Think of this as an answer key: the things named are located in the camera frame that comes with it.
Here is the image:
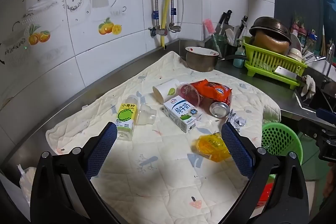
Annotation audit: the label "green utensil holder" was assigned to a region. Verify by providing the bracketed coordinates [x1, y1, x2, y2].
[211, 34, 228, 57]

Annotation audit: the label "white paper cup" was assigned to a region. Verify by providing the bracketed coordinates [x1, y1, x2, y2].
[153, 79, 180, 103]

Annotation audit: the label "white spatula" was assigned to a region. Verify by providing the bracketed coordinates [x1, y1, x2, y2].
[225, 28, 236, 46]

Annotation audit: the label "black handled knife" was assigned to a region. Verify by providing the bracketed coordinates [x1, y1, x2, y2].
[234, 16, 249, 41]

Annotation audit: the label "white rag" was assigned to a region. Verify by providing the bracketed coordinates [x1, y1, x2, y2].
[300, 75, 317, 97]

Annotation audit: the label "metal pot with patterned rim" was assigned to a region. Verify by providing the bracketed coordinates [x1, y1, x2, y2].
[185, 46, 220, 72]

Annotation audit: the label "black handled knives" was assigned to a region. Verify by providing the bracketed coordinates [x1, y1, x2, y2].
[216, 10, 233, 36]

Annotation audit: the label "white bowl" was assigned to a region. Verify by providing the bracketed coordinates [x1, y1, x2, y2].
[287, 47, 303, 61]

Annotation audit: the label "upturned metal wok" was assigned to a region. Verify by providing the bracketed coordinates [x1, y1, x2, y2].
[249, 16, 292, 55]

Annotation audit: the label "teal bottle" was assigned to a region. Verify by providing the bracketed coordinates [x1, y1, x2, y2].
[233, 47, 246, 68]

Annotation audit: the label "crumpled paper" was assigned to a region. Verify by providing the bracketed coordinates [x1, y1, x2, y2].
[225, 109, 247, 133]

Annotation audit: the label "orange snack packet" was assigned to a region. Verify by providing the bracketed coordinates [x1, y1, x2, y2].
[190, 79, 233, 107]

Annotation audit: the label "metal drink can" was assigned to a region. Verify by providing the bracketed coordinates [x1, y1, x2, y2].
[209, 101, 232, 118]

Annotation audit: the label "yellow gas hose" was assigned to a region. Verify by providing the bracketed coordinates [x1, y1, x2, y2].
[161, 0, 181, 51]

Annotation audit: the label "white plastic bag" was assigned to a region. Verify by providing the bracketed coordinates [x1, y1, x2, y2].
[17, 164, 37, 207]

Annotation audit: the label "small clear plastic cup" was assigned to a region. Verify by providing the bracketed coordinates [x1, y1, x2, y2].
[136, 104, 157, 126]

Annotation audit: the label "pink bottle brush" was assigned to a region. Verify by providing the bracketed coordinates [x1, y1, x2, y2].
[203, 18, 220, 56]

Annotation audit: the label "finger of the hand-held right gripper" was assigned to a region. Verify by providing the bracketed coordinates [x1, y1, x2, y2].
[297, 118, 336, 140]
[316, 108, 336, 122]

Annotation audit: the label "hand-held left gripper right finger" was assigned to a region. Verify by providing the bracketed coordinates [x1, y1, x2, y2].
[218, 122, 309, 224]

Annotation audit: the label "white quilted mat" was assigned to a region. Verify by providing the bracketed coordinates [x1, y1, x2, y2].
[46, 51, 282, 224]

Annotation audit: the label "juice bottle yellow green label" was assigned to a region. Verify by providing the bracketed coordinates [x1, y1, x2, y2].
[115, 95, 138, 140]

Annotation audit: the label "metal faucet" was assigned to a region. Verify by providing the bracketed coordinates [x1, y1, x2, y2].
[322, 43, 336, 84]

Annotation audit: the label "cleaver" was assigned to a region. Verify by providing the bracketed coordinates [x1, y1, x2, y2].
[274, 65, 305, 83]

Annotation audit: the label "green dish rack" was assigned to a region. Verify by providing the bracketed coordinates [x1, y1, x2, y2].
[241, 36, 308, 90]

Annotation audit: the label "green plastic basket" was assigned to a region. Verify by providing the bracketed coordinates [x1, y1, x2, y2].
[262, 122, 303, 176]

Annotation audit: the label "red transparent plastic cup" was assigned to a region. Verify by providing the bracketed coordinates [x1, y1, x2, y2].
[176, 83, 204, 107]

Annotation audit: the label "metal sink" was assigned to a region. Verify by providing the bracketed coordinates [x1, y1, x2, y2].
[293, 74, 336, 115]

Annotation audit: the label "green cabinet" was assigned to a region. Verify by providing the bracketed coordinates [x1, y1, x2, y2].
[299, 132, 326, 184]

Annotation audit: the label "white blue milk carton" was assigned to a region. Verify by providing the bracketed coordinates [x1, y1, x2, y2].
[163, 95, 203, 133]

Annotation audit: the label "yellow plastic packet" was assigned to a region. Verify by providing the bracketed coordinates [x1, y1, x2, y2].
[192, 132, 232, 163]

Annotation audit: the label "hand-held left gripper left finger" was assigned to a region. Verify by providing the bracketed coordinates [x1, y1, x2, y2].
[30, 122, 117, 224]

